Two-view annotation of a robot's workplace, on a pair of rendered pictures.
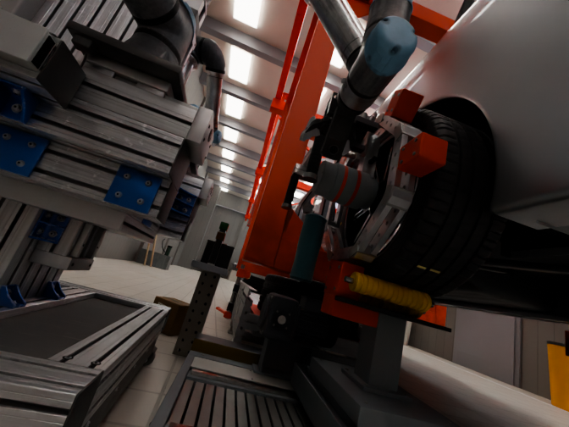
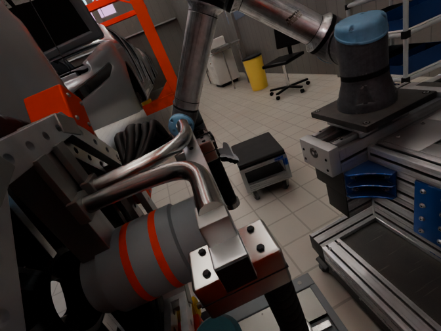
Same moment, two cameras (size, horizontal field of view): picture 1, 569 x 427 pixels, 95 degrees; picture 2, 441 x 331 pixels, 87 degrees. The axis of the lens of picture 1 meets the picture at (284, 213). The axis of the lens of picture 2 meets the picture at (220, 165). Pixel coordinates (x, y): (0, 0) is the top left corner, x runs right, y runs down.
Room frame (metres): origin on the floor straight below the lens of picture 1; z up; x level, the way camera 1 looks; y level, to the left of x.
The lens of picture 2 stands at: (1.21, 0.01, 1.13)
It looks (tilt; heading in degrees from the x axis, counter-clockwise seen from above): 27 degrees down; 184
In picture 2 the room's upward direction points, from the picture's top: 23 degrees counter-clockwise
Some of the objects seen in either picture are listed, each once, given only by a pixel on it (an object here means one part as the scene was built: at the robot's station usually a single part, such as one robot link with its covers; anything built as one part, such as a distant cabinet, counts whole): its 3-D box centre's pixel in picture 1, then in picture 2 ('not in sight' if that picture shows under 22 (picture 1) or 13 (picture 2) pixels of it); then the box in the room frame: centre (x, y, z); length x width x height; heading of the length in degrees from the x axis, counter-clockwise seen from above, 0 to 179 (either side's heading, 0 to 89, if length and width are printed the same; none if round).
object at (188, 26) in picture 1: (167, 27); (359, 43); (0.55, 0.43, 0.98); 0.13 x 0.12 x 0.14; 173
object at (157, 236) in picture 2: (344, 185); (157, 251); (0.89, -0.18, 0.85); 0.21 x 0.14 x 0.14; 97
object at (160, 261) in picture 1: (157, 252); not in sight; (8.84, 3.64, 0.46); 0.91 x 0.73 x 0.92; 101
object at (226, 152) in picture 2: (310, 126); (228, 151); (0.61, 0.00, 0.85); 0.09 x 0.03 x 0.06; 38
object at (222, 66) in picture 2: not in sight; (219, 62); (-5.75, 0.58, 0.58); 2.44 x 0.61 x 1.17; 11
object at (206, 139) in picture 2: not in sight; (195, 153); (0.71, -0.07, 0.93); 0.09 x 0.05 x 0.05; 97
